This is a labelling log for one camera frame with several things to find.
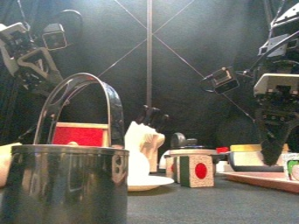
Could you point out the vertical metal frame pole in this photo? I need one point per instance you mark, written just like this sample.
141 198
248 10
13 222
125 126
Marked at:
149 52

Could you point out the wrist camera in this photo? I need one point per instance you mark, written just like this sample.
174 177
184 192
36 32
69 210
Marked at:
222 80
54 37

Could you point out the wooden block with red dot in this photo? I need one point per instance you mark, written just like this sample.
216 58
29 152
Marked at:
172 167
198 171

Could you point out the white rounded cup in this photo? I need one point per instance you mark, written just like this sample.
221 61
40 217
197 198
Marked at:
137 166

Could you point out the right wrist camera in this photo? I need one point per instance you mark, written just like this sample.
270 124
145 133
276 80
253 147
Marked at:
222 80

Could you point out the white carton with green print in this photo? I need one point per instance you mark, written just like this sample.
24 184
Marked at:
292 167

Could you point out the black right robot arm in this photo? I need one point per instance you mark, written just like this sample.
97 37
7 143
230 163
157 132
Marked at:
285 32

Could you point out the cream rounded toy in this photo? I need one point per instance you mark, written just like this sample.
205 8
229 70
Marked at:
5 163

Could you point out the pink wooden tray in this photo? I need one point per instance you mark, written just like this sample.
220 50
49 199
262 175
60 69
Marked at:
265 179

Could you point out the white plate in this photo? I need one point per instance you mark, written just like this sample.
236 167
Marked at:
152 182

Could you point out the red wooden box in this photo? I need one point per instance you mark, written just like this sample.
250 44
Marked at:
81 135

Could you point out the small red toy piece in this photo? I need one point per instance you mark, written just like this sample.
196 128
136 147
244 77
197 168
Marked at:
222 150

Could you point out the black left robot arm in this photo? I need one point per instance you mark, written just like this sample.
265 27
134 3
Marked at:
70 20

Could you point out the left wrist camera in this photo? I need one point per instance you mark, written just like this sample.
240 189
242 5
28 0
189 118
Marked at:
54 37

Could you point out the pot with black knob lid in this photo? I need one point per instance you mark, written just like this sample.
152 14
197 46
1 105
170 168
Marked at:
188 145

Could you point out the yellow egg sushi toy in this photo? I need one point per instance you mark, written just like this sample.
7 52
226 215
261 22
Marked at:
248 147

